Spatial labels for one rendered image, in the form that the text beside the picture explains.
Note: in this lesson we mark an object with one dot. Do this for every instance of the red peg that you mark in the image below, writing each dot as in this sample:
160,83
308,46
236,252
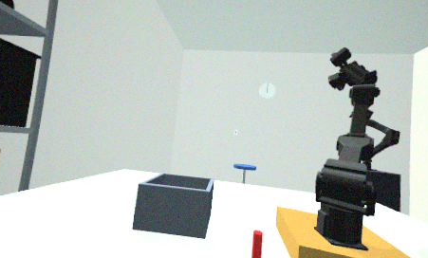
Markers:
257,243

